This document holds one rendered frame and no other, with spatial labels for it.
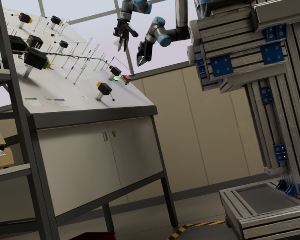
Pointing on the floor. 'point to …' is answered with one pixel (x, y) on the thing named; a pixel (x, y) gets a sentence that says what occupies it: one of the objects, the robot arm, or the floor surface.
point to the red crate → (95, 236)
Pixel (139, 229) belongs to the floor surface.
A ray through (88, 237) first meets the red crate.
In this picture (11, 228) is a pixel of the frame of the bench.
